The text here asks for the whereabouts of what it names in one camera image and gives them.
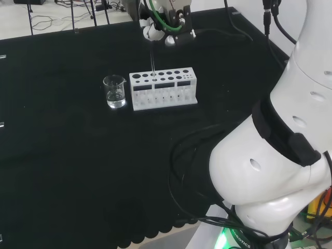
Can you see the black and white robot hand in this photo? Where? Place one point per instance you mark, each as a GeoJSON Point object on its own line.
{"type": "Point", "coordinates": [181, 36]}

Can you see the white test tube rack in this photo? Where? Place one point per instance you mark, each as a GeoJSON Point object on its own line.
{"type": "Point", "coordinates": [163, 90]}

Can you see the black tripod leg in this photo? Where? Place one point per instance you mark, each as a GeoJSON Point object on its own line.
{"type": "Point", "coordinates": [73, 15]}
{"type": "Point", "coordinates": [29, 18]}
{"type": "Point", "coordinates": [106, 13]}
{"type": "Point", "coordinates": [94, 15]}

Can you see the clear glass beaker with water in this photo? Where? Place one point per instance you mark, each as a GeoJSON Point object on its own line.
{"type": "Point", "coordinates": [115, 96]}

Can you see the black bench cloth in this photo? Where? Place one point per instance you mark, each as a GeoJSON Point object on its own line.
{"type": "Point", "coordinates": [64, 155]}

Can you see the yellow stop button box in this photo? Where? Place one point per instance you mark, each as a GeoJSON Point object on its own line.
{"type": "Point", "coordinates": [315, 207]}

